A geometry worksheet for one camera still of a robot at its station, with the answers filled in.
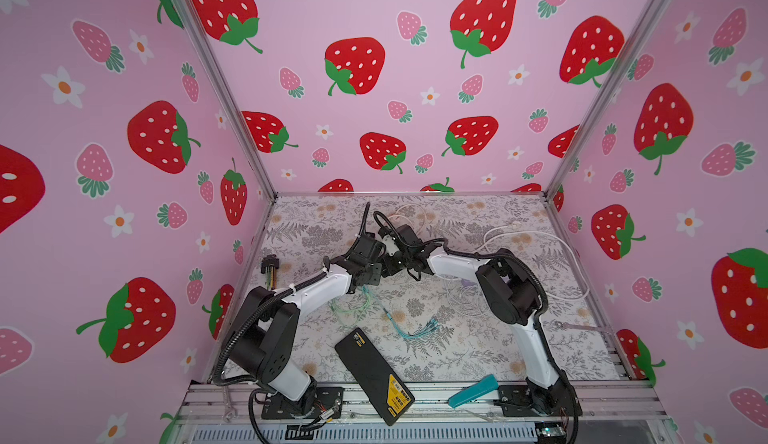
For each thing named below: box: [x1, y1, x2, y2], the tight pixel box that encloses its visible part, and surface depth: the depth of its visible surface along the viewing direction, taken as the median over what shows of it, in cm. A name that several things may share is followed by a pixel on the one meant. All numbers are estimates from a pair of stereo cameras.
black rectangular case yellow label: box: [334, 327, 416, 426], surface depth 78 cm
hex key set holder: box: [260, 254, 280, 290], surface depth 100 cm
